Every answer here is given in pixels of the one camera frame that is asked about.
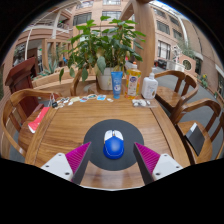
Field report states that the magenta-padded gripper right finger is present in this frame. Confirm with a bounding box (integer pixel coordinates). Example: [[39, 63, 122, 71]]
[[133, 142, 184, 186]]

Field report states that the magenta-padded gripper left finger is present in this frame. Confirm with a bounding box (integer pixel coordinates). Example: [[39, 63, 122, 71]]
[[40, 141, 93, 185]]

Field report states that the blue and white computer mouse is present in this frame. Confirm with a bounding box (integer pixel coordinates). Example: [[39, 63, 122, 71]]
[[102, 129, 125, 160]]

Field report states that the round dark grey mouse pad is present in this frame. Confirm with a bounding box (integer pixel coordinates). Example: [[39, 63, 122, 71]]
[[83, 119, 145, 172]]

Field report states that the black notebook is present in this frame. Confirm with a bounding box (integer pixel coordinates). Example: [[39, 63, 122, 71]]
[[185, 122, 206, 157]]

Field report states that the wooden armchair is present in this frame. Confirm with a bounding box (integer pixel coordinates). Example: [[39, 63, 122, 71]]
[[69, 68, 101, 98], [0, 88, 63, 159], [153, 69, 199, 114], [169, 98, 224, 164]]

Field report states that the red flat bag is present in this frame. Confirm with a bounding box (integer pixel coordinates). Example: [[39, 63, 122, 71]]
[[27, 106, 51, 134]]

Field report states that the bunch of keys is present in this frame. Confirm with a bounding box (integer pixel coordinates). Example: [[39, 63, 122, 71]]
[[48, 93, 66, 109]]

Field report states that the clear plastic packet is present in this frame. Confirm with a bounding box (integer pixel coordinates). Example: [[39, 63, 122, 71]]
[[131, 98, 152, 108]]

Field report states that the white pump bottle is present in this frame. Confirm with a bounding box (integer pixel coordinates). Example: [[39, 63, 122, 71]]
[[141, 67, 159, 100]]

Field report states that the yellow liquid bottle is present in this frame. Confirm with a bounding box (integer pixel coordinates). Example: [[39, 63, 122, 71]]
[[124, 61, 142, 100]]

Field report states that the blue squeeze tube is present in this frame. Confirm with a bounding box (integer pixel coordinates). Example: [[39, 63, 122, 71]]
[[110, 71, 124, 100]]

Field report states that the yellow flowering plant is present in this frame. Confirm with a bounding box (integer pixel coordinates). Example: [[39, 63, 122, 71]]
[[199, 73, 209, 88]]

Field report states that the dark red wooden lectern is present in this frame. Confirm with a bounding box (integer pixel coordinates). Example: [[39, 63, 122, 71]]
[[4, 56, 39, 118]]

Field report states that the white statue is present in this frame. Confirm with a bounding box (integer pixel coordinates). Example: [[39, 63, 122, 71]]
[[173, 44, 183, 63]]

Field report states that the green plant in white pot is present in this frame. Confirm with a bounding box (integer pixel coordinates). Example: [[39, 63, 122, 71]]
[[59, 15, 147, 92]]

